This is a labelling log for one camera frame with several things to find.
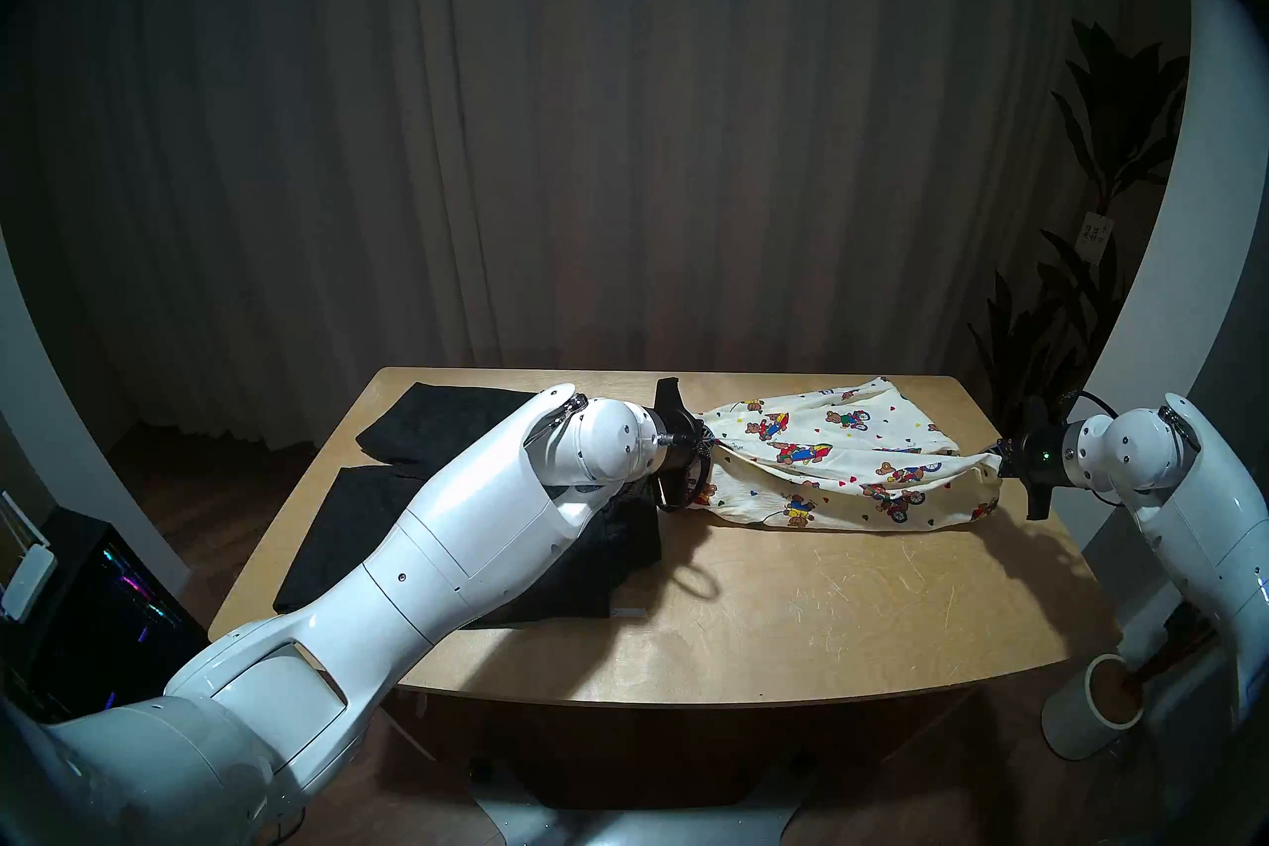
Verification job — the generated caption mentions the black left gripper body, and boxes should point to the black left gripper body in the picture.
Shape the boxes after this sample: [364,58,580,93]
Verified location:
[653,375,711,499]

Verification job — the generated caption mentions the light wooden table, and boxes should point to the light wooden table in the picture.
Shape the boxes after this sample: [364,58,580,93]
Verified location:
[208,366,1121,810]

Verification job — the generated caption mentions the white bear print shorts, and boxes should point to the white bear print shorts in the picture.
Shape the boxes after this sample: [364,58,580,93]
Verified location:
[689,376,1004,533]

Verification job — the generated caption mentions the white box device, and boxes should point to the white box device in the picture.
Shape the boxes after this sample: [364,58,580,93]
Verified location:
[0,492,58,625]

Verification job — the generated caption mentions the black drawstring shorts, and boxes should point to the black drawstring shorts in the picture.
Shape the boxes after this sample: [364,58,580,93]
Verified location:
[273,382,663,627]

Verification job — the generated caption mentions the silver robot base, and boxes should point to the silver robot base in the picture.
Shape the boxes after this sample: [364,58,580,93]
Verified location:
[466,755,819,846]

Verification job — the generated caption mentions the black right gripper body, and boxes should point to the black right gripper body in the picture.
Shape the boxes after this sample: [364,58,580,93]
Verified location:
[1002,397,1071,521]

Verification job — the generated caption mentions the grey pleated curtain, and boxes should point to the grey pleated curtain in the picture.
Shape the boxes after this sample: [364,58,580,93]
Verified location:
[30,0,1191,451]

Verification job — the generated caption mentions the black computer tower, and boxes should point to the black computer tower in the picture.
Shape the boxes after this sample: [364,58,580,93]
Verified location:
[25,507,214,726]

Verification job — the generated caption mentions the tall dark leafy plant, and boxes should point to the tall dark leafy plant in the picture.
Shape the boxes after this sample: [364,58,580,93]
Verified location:
[967,16,1191,468]

